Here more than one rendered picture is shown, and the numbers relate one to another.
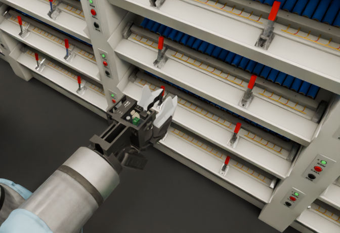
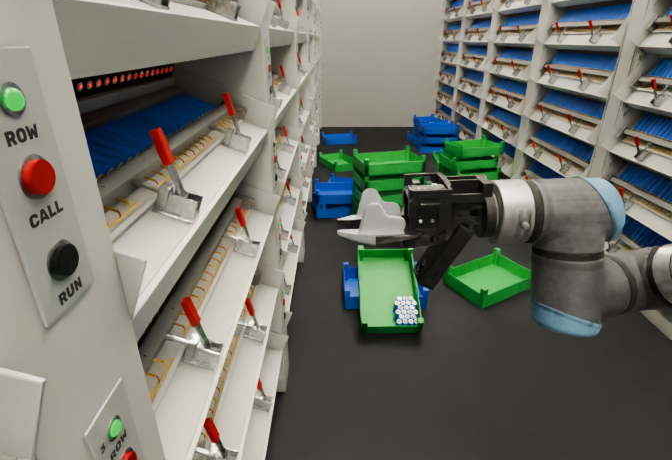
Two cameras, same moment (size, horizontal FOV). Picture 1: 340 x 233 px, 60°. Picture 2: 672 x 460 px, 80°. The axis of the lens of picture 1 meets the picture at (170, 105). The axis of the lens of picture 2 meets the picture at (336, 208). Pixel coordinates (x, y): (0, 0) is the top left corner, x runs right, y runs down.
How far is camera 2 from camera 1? 0.85 m
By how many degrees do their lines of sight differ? 91
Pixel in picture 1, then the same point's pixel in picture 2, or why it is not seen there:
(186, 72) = (217, 313)
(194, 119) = (235, 392)
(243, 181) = (267, 378)
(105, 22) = (152, 432)
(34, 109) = not seen: outside the picture
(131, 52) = (180, 435)
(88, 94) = not seen: outside the picture
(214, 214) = (310, 439)
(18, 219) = (598, 183)
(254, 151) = (258, 312)
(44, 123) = not seen: outside the picture
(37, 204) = (576, 181)
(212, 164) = (259, 424)
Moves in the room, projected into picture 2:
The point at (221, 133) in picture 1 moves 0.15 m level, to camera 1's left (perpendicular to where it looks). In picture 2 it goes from (247, 350) to (282, 405)
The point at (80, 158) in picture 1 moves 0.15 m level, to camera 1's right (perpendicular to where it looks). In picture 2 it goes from (513, 185) to (431, 159)
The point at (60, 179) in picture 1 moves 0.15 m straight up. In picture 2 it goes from (544, 183) to (569, 66)
